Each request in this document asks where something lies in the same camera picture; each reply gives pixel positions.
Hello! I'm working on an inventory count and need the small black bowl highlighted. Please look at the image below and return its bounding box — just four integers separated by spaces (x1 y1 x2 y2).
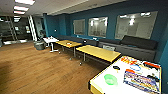
112 65 121 71

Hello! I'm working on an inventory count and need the grey round trash bin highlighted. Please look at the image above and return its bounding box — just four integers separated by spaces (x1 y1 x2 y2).
34 40 45 51

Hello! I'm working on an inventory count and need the dark grey sofa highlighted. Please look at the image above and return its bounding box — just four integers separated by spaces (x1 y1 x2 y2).
98 34 158 63

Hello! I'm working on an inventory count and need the small white table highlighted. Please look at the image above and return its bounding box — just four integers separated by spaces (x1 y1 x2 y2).
42 36 60 53

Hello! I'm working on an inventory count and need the yellow rectangular table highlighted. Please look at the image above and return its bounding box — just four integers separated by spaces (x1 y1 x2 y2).
75 44 123 65
54 39 83 58

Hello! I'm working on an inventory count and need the small colourful item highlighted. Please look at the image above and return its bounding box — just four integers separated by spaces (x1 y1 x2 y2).
65 41 73 46

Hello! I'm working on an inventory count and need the white table with items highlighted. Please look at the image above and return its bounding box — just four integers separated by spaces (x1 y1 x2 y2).
88 55 162 94

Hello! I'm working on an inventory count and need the rectangular ceiling light panel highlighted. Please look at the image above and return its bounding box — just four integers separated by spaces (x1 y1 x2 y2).
13 5 30 12
14 0 36 6
13 10 26 15

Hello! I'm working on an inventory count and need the colourful board game box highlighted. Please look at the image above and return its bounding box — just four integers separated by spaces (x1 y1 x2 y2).
123 68 161 93

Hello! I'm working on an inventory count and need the interior wall window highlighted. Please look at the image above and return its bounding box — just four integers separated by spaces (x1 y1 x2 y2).
72 18 86 36
87 16 109 38
114 10 159 41

